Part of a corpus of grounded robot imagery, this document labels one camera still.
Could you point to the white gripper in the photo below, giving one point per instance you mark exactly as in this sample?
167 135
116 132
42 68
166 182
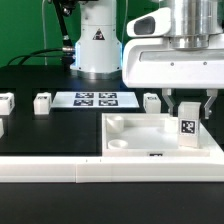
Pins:
152 63

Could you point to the white square tabletop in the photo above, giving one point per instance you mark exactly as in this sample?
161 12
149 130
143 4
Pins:
140 135

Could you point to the white part at left edge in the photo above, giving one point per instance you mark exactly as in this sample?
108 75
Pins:
1 128

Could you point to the white L-shaped fence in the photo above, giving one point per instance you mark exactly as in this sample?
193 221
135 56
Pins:
115 169

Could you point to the white marker base plate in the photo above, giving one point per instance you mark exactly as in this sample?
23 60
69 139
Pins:
95 100

